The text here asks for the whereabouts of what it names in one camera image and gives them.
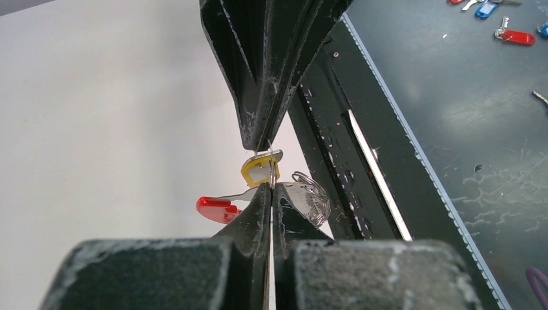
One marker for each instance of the silver key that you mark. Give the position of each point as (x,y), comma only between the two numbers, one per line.
(265,157)

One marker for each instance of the green tag key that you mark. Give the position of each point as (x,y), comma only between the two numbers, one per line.
(539,96)

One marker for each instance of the blue tag key far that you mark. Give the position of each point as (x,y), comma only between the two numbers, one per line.
(486,9)

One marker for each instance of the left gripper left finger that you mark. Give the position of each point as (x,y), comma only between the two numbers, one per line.
(226,271)

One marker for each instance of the grey slotted cable duct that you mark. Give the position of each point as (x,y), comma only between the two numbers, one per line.
(467,238)

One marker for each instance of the red tag key near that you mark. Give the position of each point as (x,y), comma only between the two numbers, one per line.
(512,36)

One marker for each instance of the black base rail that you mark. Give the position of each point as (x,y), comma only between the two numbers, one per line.
(356,148)

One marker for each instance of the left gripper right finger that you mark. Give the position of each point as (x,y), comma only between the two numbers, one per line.
(313,271)

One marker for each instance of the yellow key tag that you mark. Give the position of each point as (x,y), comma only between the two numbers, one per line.
(255,174)

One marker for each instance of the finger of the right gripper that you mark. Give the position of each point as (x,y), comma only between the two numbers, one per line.
(294,33)
(235,33)

